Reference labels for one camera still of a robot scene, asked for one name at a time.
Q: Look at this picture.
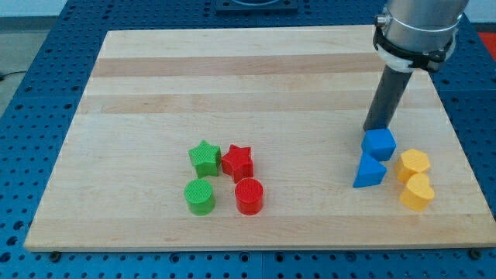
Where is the yellow heart block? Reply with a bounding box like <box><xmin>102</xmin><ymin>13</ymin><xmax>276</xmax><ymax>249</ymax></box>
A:
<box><xmin>399</xmin><ymin>173</ymin><xmax>436</xmax><ymax>212</ymax></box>

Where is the red cylinder block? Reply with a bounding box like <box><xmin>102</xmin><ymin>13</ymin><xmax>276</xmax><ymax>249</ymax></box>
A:
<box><xmin>235</xmin><ymin>178</ymin><xmax>264</xmax><ymax>215</ymax></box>

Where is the wooden board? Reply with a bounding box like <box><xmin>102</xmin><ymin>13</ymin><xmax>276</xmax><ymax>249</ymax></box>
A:
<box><xmin>24</xmin><ymin>26</ymin><xmax>495</xmax><ymax>252</ymax></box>

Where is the red star block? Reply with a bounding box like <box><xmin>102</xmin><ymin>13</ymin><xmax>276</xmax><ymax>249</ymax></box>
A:
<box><xmin>221</xmin><ymin>144</ymin><xmax>254</xmax><ymax>184</ymax></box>

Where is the yellow hexagon block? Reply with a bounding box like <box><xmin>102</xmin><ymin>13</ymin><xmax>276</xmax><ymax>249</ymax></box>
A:
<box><xmin>394</xmin><ymin>149</ymin><xmax>431</xmax><ymax>183</ymax></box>

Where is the blue cube block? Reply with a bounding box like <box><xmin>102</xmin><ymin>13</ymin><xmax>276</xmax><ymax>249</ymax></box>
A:
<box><xmin>361</xmin><ymin>129</ymin><xmax>397</xmax><ymax>161</ymax></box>

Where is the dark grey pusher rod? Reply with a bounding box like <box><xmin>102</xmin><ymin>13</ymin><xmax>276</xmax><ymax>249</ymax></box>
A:
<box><xmin>363</xmin><ymin>66</ymin><xmax>412</xmax><ymax>131</ymax></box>

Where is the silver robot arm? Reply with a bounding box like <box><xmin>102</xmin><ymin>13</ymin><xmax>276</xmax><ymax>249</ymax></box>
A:
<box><xmin>373</xmin><ymin>0</ymin><xmax>468</xmax><ymax>73</ymax></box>

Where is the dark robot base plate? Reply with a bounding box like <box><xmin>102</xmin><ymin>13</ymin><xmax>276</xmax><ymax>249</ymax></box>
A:
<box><xmin>212</xmin><ymin>0</ymin><xmax>298</xmax><ymax>14</ymax></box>

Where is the green cylinder block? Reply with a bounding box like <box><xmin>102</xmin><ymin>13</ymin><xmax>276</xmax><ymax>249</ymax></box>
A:
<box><xmin>184</xmin><ymin>179</ymin><xmax>215</xmax><ymax>215</ymax></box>

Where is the green star block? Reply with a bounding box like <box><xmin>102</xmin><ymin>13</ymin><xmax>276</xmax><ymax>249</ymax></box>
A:
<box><xmin>188</xmin><ymin>140</ymin><xmax>222</xmax><ymax>178</ymax></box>

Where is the blue triangle block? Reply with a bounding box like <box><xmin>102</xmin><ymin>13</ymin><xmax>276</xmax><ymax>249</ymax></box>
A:
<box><xmin>353</xmin><ymin>153</ymin><xmax>387</xmax><ymax>188</ymax></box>

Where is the black cable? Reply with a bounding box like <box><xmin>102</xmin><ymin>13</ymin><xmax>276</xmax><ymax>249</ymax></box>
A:
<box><xmin>0</xmin><ymin>70</ymin><xmax>27</xmax><ymax>82</ymax></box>

